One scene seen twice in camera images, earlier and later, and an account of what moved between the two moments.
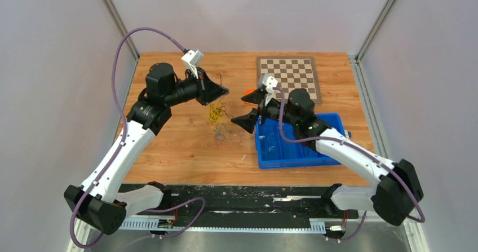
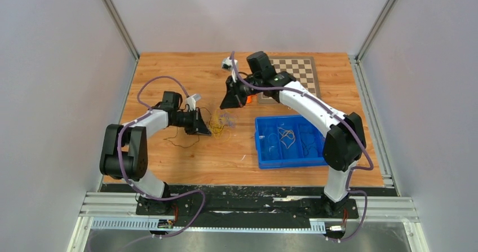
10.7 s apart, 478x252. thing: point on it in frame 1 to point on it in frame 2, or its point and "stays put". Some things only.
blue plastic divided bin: x=277 y=146 stays put
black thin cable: x=221 y=101 to x=168 y=140
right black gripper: x=247 y=121 to x=234 y=97
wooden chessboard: x=291 y=73 stays put
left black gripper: x=204 y=82 to x=198 y=126
